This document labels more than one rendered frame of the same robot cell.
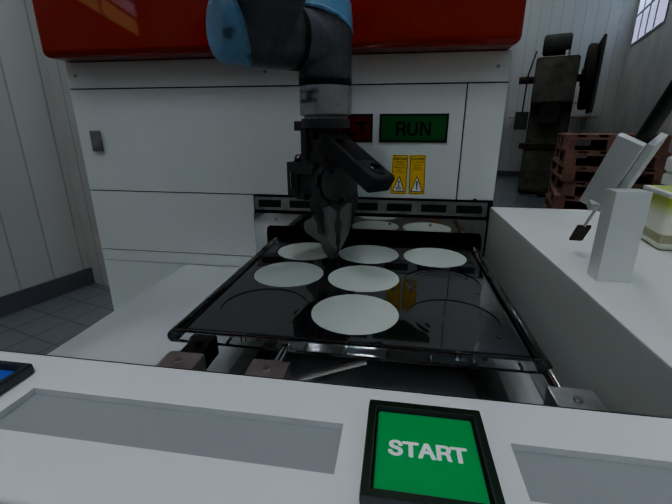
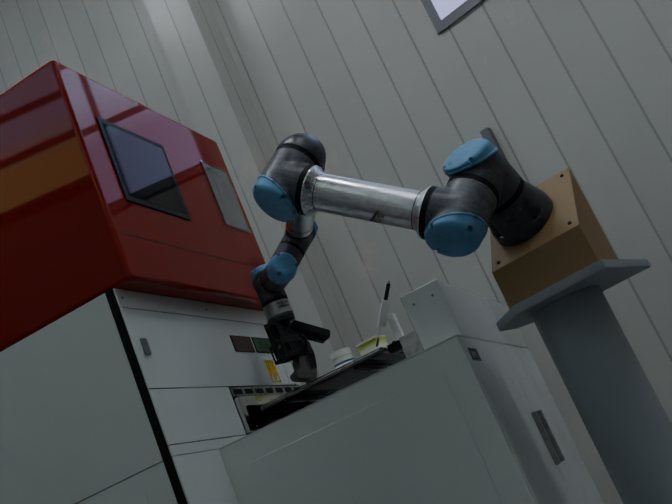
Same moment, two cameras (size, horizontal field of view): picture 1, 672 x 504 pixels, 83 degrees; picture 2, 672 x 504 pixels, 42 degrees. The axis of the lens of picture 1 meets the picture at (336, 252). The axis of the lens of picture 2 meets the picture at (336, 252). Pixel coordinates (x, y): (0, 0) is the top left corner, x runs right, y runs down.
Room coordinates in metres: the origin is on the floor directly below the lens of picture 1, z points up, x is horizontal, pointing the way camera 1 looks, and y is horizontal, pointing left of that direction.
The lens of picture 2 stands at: (0.08, 2.29, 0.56)
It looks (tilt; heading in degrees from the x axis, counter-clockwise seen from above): 16 degrees up; 277
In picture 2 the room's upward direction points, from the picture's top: 23 degrees counter-clockwise
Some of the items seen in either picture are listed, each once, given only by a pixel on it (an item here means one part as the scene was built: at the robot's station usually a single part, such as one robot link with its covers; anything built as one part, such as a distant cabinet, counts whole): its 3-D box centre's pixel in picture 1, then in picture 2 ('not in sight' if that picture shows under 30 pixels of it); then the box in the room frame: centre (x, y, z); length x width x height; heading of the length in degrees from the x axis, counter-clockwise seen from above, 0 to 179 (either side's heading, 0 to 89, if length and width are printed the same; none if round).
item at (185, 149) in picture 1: (275, 171); (227, 371); (0.75, 0.12, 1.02); 0.81 x 0.03 x 0.40; 81
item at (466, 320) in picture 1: (362, 279); (344, 379); (0.50, -0.04, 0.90); 0.34 x 0.34 x 0.01; 81
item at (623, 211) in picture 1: (614, 206); (388, 322); (0.36, -0.26, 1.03); 0.06 x 0.04 x 0.13; 171
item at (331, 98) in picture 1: (324, 103); (279, 311); (0.59, 0.02, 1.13); 0.08 x 0.08 x 0.05
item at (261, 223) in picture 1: (364, 239); (278, 411); (0.71, -0.06, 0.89); 0.44 x 0.02 x 0.10; 81
